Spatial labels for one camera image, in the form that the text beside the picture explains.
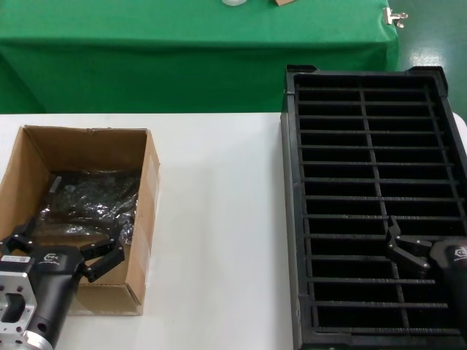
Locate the white tape roll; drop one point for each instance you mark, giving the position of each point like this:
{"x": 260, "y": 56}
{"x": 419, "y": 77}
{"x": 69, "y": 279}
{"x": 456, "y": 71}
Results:
{"x": 233, "y": 2}

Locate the black slotted container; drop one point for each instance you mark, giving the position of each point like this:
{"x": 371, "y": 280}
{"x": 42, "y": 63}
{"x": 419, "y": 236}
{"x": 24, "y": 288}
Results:
{"x": 365, "y": 171}

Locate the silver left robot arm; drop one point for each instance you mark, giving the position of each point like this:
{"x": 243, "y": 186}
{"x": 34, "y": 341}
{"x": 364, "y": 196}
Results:
{"x": 36, "y": 339}

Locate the grey antistatic plastic bag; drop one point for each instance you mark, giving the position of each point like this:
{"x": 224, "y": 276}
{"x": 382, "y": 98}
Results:
{"x": 91, "y": 215}

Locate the brown cardboard box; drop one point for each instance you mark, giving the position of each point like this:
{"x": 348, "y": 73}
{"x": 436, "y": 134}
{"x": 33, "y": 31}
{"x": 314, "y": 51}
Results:
{"x": 109, "y": 146}

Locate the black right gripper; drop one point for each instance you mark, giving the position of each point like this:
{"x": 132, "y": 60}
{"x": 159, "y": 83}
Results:
{"x": 456, "y": 262}

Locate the metal binder clip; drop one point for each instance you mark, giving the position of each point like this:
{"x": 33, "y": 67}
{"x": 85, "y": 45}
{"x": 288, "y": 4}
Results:
{"x": 394, "y": 17}

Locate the green cloth covered table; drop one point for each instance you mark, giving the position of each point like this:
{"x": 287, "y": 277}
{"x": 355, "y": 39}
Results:
{"x": 182, "y": 54}

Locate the left wrist camera silver mount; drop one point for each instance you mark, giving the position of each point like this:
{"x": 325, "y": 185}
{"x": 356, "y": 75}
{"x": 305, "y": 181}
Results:
{"x": 16, "y": 291}

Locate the small brown cardboard piece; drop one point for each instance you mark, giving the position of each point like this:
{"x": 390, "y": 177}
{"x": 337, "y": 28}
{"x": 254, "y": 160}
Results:
{"x": 282, "y": 2}

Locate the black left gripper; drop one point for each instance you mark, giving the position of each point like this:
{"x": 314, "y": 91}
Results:
{"x": 54, "y": 280}

